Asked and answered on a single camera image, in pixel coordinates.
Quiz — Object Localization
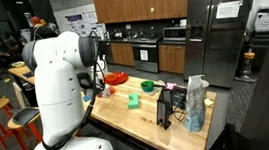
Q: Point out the green bowl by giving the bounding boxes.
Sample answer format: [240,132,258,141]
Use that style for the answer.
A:
[139,79,156,94]

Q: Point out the red plate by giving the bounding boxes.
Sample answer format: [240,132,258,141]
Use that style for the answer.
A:
[103,70,130,87]

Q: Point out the stainless oven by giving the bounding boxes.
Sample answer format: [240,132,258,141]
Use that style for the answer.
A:
[131,36,162,76]

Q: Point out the wooden base cabinet beside oven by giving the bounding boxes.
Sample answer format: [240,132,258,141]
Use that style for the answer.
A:
[109,39,137,69]

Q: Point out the green foam block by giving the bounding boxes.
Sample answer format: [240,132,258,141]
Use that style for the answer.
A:
[125,91,142,111]

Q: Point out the orange block with round hole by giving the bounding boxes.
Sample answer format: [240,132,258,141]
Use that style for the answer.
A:
[96,84,117,99]

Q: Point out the pink sticky note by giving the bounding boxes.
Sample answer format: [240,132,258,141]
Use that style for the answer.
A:
[164,81,178,92]

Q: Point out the black tablet stand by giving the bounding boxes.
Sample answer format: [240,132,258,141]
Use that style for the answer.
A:
[153,97,173,131]
[160,86,175,115]

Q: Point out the wooden base cabinet beside refrigerator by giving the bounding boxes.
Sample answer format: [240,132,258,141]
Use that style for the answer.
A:
[155,40,190,77]

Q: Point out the small black box device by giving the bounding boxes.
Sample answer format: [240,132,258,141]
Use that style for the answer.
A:
[170,84,190,111]

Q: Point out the stainless microwave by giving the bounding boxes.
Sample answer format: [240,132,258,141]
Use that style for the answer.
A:
[161,24,188,44]

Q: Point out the clear plastic bag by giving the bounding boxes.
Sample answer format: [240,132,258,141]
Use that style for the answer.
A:
[178,73,212,134]

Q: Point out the white pot on microwave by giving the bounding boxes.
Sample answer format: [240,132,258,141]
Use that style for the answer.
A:
[178,17,189,28]

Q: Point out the yellow sticky note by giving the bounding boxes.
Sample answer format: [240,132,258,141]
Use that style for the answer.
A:
[203,96,215,108]

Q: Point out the stainless steel refrigerator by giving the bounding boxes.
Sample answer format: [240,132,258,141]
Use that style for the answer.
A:
[175,0,269,94]

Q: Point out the black plastic crate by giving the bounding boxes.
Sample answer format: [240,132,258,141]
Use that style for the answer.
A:
[199,121,251,150]

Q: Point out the yellow and grey vacuum cleaner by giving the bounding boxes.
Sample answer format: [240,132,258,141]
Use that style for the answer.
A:
[238,46,258,79]

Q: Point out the white paper on refrigerator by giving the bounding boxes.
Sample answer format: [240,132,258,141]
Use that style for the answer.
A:
[213,0,246,20]

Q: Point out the grey tray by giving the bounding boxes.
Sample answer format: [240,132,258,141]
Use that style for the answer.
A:
[11,106,42,128]

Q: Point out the wooden side table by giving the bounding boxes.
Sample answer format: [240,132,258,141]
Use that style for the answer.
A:
[6,62,38,89]

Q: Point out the grey office printer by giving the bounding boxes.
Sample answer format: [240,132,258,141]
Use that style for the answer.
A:
[246,5,269,75]

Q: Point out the thin black device cable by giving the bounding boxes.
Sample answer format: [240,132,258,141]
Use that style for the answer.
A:
[170,107,188,124]

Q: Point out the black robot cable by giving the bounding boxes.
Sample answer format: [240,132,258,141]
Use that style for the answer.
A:
[21,29,114,150]

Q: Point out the tall wooden wall cabinets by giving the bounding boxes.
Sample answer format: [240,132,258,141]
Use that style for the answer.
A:
[90,0,200,28]

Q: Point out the white wall poster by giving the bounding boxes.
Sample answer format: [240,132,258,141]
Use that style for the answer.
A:
[63,9,107,43]

